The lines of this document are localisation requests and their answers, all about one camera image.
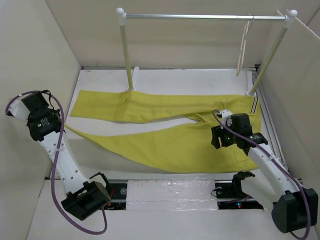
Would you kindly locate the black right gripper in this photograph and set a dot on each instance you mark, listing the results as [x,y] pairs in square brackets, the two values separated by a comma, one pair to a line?
[217,132]

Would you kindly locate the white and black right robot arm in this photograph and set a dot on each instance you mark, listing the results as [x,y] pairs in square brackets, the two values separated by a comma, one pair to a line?
[293,208]

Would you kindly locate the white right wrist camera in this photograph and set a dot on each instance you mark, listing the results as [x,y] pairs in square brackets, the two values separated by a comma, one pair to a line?
[225,117]

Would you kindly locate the yellow trousers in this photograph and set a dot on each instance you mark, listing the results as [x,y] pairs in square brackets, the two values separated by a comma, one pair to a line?
[184,148]

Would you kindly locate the white clothes rack with metal bar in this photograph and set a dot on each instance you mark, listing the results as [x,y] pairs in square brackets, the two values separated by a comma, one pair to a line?
[198,41]

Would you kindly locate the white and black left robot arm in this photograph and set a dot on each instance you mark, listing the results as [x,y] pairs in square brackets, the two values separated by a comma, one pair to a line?
[84,196]

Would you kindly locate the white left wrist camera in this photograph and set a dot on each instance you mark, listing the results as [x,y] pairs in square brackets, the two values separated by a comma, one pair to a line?
[18,110]

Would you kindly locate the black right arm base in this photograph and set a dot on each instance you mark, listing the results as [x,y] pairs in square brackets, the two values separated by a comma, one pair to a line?
[230,196]

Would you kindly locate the white foam block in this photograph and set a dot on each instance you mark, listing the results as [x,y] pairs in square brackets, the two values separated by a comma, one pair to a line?
[170,195]

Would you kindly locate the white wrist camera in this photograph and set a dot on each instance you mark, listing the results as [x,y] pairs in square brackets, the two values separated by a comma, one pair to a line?
[225,117]
[18,110]

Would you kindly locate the beige trouser hanger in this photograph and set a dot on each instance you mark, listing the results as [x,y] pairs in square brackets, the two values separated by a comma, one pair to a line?
[241,57]

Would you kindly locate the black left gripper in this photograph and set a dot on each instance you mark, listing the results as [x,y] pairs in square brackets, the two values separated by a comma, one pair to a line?
[30,120]

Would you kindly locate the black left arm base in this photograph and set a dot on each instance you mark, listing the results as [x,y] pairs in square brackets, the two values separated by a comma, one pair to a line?
[118,195]

